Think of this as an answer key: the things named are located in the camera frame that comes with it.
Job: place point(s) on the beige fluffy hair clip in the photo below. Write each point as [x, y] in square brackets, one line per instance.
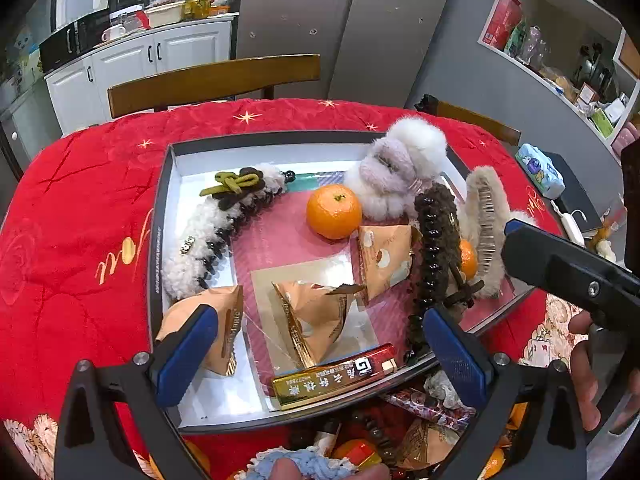
[487, 220]

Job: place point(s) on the purple white fluffy hair clip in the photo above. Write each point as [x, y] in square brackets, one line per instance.
[400, 160]

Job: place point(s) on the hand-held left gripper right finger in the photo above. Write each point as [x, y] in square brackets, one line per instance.
[456, 357]

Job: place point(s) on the white kitchen cabinet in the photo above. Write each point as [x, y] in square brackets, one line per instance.
[130, 70]

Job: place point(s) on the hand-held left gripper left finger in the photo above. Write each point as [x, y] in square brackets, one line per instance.
[186, 357]

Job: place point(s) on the printed foil wrapper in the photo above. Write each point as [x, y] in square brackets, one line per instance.
[430, 410]

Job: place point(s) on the person's right hand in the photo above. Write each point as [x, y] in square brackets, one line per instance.
[585, 390]

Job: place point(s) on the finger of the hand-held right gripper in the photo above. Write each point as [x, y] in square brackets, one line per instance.
[555, 260]

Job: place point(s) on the brown fuzzy hair claw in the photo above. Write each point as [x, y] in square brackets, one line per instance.
[435, 240]

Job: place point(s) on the cream plastic basin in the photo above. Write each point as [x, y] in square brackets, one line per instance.
[165, 15]

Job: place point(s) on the white charger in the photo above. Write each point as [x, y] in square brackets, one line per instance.
[570, 222]

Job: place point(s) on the black microwave oven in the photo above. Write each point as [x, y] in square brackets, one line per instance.
[70, 40]

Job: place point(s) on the white fluffy hair claw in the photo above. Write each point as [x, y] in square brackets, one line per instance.
[185, 260]

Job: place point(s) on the red printed blanket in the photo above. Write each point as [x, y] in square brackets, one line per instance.
[85, 210]

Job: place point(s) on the black flat box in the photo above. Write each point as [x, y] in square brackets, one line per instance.
[580, 195]

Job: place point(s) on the white mug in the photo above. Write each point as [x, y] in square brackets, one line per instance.
[112, 34]

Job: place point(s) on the gold red bar box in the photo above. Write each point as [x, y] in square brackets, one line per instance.
[335, 377]

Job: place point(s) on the blue white scrunchie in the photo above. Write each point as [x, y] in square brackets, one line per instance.
[305, 457]

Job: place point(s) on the blue printed tissue pack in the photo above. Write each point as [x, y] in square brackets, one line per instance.
[540, 170]

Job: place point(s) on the person's left hand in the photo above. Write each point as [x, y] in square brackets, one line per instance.
[325, 474]

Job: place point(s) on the white wall shelf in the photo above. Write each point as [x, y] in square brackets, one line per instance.
[565, 25]

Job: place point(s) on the black shallow box tray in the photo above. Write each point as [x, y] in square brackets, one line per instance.
[200, 170]

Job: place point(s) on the silver refrigerator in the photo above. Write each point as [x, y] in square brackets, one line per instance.
[350, 25]

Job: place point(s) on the wooden chair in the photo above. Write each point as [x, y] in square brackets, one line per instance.
[475, 120]
[210, 82]

